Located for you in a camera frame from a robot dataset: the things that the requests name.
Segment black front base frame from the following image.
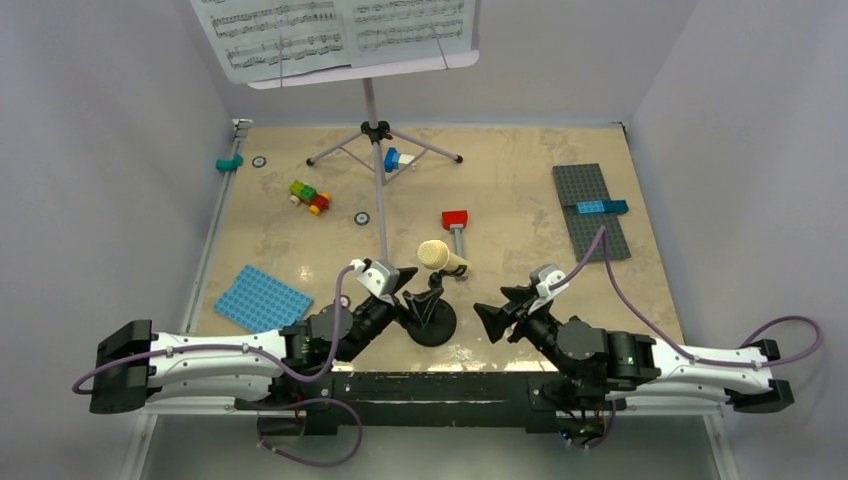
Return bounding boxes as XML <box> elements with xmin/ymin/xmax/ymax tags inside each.
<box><xmin>235</xmin><ymin>371</ymin><xmax>610</xmax><ymax>435</ymax></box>

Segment lilac music stand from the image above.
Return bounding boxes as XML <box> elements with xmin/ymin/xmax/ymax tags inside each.
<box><xmin>248</xmin><ymin>48</ymin><xmax>479</xmax><ymax>260</ymax></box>

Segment dark grey brick baseplate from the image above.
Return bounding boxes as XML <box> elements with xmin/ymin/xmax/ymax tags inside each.
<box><xmin>552</xmin><ymin>163</ymin><xmax>631</xmax><ymax>260</ymax></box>

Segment blue brick on baseplate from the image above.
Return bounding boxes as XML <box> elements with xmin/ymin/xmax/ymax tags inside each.
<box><xmin>576</xmin><ymin>200</ymin><xmax>629</xmax><ymax>215</ymax></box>

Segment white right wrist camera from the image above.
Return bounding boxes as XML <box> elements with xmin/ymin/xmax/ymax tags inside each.
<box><xmin>529</xmin><ymin>264</ymin><xmax>570</xmax><ymax>312</ymax></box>

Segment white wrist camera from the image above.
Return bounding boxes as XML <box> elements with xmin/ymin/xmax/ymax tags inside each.
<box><xmin>349</xmin><ymin>259</ymin><xmax>400</xmax><ymax>305</ymax></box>
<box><xmin>529</xmin><ymin>264</ymin><xmax>570</xmax><ymax>312</ymax></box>

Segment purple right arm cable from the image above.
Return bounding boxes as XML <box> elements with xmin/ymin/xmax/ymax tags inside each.
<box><xmin>546</xmin><ymin>225</ymin><xmax>825</xmax><ymax>370</ymax></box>

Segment teal clamp on rail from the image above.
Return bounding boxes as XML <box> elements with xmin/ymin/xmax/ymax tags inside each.
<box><xmin>215</xmin><ymin>153</ymin><xmax>244</xmax><ymax>173</ymax></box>

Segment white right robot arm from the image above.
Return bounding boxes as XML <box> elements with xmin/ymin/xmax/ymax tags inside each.
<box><xmin>473</xmin><ymin>286</ymin><xmax>795</xmax><ymax>414</ymax></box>

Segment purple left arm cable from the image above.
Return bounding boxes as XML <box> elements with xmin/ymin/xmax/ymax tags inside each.
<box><xmin>71</xmin><ymin>264</ymin><xmax>362</xmax><ymax>396</ymax></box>

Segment aluminium left side rail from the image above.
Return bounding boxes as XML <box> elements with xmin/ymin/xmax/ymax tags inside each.
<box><xmin>119</xmin><ymin>119</ymin><xmax>254</xmax><ymax>480</ymax></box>

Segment poker chip centre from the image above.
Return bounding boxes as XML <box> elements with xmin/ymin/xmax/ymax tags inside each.
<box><xmin>354</xmin><ymin>211</ymin><xmax>370</xmax><ymax>226</ymax></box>

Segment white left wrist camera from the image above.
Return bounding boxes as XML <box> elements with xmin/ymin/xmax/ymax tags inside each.
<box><xmin>349</xmin><ymin>259</ymin><xmax>400</xmax><ymax>305</ymax></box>

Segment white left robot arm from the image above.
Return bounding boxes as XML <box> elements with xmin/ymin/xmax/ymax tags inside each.
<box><xmin>72</xmin><ymin>259</ymin><xmax>448</xmax><ymax>415</ymax></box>

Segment beige toy microphone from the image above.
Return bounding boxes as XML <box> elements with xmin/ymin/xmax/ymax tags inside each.
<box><xmin>416</xmin><ymin>240</ymin><xmax>471</xmax><ymax>276</ymax></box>

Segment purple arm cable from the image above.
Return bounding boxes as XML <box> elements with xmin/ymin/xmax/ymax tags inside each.
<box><xmin>71</xmin><ymin>264</ymin><xmax>362</xmax><ymax>396</ymax></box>
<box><xmin>546</xmin><ymin>225</ymin><xmax>825</xmax><ymax>370</ymax></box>

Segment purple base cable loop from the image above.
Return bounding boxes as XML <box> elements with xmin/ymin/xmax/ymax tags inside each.
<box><xmin>256</xmin><ymin>395</ymin><xmax>364</xmax><ymax>468</ymax></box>

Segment red and grey brick hammer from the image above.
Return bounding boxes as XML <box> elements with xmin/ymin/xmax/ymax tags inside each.
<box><xmin>441</xmin><ymin>210</ymin><xmax>469</xmax><ymax>258</ymax></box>

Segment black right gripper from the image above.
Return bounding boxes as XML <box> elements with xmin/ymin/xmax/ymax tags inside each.
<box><xmin>471</xmin><ymin>286</ymin><xmax>575</xmax><ymax>381</ymax></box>

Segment colourful brick toy car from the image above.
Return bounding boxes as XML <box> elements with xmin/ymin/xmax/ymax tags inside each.
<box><xmin>289</xmin><ymin>181</ymin><xmax>331</xmax><ymax>216</ymax></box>

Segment sheet music pages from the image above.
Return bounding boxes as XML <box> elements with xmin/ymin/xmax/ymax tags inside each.
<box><xmin>191</xmin><ymin>0</ymin><xmax>480</xmax><ymax>84</ymax></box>

